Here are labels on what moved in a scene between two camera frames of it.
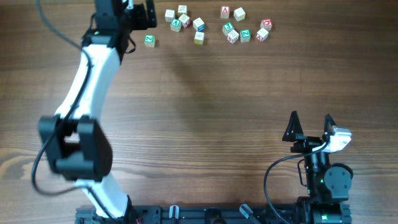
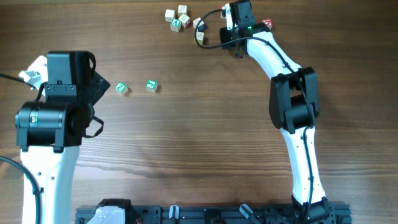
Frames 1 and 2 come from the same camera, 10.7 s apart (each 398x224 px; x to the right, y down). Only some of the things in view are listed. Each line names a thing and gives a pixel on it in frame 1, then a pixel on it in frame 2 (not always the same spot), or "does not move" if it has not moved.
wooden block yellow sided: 182,9 does not move
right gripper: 298,133 to 222,36
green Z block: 149,40 to 122,88
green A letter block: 175,25 does not move
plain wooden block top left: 170,15 does not move
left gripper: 144,17 to 99,86
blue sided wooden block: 199,25 does not move
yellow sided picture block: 199,38 does not move
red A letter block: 224,12 does not move
